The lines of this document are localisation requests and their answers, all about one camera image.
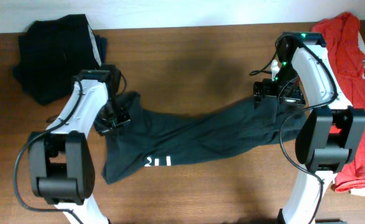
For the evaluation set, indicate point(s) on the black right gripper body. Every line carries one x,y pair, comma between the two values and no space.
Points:
286,87

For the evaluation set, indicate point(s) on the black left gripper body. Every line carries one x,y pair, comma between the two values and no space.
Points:
113,117

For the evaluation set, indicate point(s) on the dark green Nike t-shirt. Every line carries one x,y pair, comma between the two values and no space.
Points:
160,139

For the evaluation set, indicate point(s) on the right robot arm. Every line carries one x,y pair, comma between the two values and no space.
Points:
302,77

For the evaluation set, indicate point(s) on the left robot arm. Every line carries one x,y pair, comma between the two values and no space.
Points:
60,163

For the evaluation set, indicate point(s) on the red t-shirt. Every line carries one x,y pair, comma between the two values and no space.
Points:
347,63

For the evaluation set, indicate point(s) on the folded black garment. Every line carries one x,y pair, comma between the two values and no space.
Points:
58,56

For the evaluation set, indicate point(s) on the folded navy blue garment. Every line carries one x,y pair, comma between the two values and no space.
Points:
102,46

